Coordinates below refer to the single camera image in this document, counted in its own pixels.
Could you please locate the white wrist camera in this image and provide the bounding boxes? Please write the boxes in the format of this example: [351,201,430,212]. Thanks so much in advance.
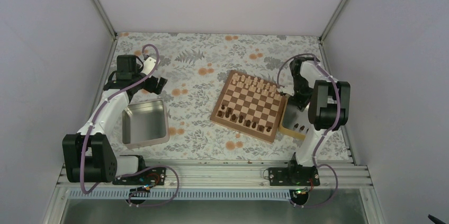
[142,57,158,76]
[280,88,294,96]

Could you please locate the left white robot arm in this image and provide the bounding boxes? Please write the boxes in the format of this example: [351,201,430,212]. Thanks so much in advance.
[62,55,167,184]

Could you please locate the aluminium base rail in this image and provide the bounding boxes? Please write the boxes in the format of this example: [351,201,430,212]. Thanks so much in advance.
[57,160,373,201]

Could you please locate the wooden chessboard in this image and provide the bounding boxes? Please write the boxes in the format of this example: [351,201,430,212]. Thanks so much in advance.
[210,70,286,144]

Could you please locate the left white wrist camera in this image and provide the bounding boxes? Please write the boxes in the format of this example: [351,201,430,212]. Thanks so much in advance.
[142,57,158,76]

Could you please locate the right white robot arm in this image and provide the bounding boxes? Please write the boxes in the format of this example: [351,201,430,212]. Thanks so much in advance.
[286,54,351,185]

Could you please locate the empty silver metal tin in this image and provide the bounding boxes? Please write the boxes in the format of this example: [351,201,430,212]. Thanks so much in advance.
[122,99,170,149]

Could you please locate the yellow tin with dark pieces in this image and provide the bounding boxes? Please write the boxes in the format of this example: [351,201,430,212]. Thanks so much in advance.
[278,95,311,141]

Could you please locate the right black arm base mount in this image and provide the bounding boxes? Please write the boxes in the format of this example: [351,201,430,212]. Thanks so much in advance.
[263,165,320,206]

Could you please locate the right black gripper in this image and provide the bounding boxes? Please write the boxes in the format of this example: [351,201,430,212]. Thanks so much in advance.
[289,75,313,112]

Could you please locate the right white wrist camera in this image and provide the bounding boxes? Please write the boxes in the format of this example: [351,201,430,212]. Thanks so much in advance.
[280,88,294,96]

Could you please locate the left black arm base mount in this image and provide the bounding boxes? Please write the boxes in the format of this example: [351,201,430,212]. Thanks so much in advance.
[112,167,166,204]

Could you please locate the floral patterned table mat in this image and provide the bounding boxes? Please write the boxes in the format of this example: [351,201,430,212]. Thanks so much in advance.
[102,32,352,162]

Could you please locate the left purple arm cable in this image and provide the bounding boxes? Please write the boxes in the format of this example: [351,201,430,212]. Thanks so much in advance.
[79,43,160,195]

